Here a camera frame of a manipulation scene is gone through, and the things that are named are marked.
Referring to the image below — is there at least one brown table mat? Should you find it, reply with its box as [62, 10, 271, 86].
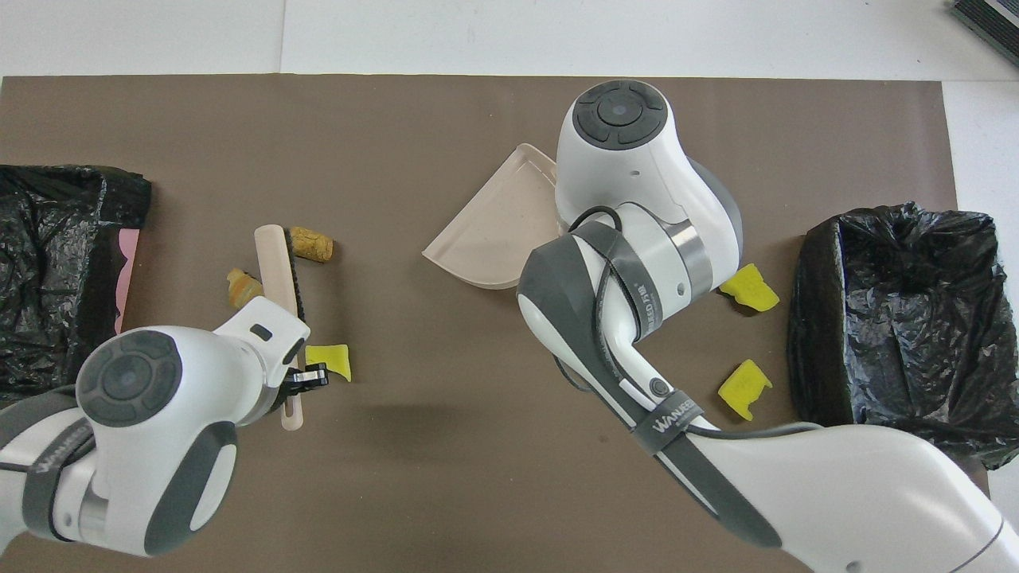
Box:
[0, 75, 998, 573]

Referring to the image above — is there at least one black bag lined pink bin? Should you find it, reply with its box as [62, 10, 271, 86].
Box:
[0, 165, 152, 407]

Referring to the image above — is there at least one grey ribbed panel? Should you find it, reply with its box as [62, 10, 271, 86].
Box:
[949, 0, 1019, 66]

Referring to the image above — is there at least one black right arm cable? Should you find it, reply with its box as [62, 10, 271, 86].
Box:
[549, 205, 825, 446]

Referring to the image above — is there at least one beige hand brush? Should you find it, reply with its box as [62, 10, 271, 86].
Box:
[254, 225, 307, 431]

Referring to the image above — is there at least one beige plastic dustpan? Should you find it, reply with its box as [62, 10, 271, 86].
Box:
[422, 143, 570, 291]

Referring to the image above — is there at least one yellow sponge piece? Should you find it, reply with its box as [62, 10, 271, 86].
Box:
[718, 359, 773, 421]
[719, 263, 780, 313]

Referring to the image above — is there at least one brown bread roll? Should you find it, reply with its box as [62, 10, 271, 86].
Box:
[289, 227, 334, 263]

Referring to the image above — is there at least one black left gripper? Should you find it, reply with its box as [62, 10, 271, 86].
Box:
[263, 364, 329, 415]

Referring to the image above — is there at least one golden croissant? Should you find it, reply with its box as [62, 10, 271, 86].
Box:
[226, 267, 264, 310]

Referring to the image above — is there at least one yellow sponge green backing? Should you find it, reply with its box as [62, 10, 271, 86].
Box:
[305, 344, 352, 383]

